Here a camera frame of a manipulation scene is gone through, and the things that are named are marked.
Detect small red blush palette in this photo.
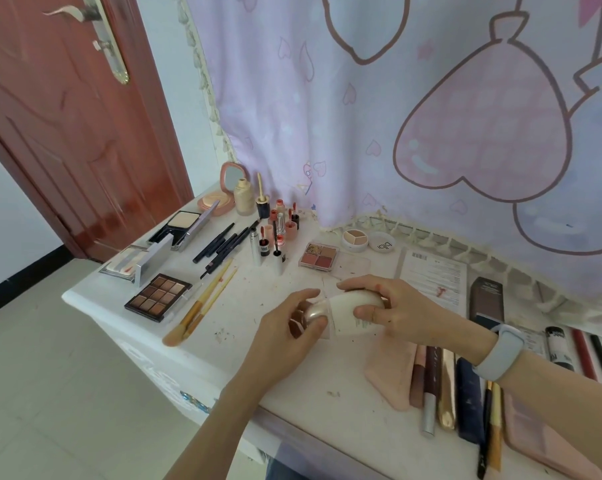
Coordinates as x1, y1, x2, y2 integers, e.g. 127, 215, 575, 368
298, 242, 371, 281

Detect brass door handle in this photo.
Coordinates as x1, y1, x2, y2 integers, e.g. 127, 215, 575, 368
43, 0, 130, 85

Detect white table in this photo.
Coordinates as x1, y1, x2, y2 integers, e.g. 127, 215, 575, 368
62, 182, 602, 480

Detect white smartwatch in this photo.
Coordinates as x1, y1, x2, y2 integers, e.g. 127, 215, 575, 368
473, 323, 527, 383

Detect black foundation bottle cap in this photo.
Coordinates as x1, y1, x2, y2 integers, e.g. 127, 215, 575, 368
256, 173, 272, 219

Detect orange brown eyeshadow palette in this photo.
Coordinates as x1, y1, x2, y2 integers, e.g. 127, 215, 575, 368
124, 273, 202, 323

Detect navy lipstick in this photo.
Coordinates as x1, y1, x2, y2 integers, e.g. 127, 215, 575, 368
454, 357, 487, 445

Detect dark grey palette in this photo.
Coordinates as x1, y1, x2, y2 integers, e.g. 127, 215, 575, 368
148, 199, 221, 251

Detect wooden drawer lilac front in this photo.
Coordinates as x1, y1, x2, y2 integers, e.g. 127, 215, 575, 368
250, 409, 381, 480

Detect beige foundation bottle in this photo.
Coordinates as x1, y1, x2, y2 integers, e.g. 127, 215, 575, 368
233, 178, 257, 217

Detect yellow handled makeup brush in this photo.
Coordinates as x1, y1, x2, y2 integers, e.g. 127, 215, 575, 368
162, 259, 234, 348

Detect person's left hand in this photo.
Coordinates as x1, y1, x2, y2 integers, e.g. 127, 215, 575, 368
226, 288, 329, 401

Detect black eyeliner pencils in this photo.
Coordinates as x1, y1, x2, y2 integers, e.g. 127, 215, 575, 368
192, 223, 236, 265

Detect blue cabinet sticker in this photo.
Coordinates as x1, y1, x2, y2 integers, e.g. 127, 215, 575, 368
180, 390, 212, 413

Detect dark foundation box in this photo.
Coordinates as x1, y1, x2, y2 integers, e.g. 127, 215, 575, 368
468, 277, 505, 331

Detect lilac cartoon cloth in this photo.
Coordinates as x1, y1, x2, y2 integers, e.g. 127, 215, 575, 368
173, 0, 602, 315

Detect round white compact lid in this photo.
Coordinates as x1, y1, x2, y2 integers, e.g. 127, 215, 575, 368
368, 232, 397, 255

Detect round white powder compact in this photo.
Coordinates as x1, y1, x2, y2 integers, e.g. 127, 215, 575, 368
341, 228, 370, 253

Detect person's right forearm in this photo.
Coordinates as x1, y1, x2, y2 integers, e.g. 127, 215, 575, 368
500, 344, 602, 480

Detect cream gold tube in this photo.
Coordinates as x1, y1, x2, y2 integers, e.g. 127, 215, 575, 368
438, 349, 457, 431

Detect brown wooden door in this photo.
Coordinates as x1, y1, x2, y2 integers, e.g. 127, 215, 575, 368
0, 0, 194, 263

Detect black eyeliner pencil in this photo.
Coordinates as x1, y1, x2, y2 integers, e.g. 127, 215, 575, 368
200, 219, 261, 279

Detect person's right hand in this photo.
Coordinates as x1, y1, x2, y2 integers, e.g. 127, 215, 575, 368
336, 274, 499, 363

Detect silver square palette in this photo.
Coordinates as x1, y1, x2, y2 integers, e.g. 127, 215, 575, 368
99, 234, 174, 287

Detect gold clear compact cap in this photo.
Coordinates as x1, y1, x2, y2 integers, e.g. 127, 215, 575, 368
300, 298, 329, 331

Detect small clear square compact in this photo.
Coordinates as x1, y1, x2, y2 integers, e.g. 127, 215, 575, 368
520, 327, 549, 355

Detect white oval compact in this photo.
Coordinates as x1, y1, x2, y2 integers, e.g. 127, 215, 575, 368
325, 288, 387, 341

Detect small brown bottle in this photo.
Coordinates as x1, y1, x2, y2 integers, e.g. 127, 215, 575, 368
545, 326, 575, 371

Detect pink four-pan eyeshadow palette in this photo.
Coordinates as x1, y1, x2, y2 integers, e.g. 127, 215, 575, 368
503, 392, 602, 480

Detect person's blue jeans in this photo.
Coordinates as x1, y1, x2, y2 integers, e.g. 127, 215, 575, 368
266, 459, 301, 480

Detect paper instruction sheet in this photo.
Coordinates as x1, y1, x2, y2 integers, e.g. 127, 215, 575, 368
397, 248, 469, 318

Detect pink cushion compact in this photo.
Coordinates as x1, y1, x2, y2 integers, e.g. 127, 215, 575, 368
197, 162, 248, 217

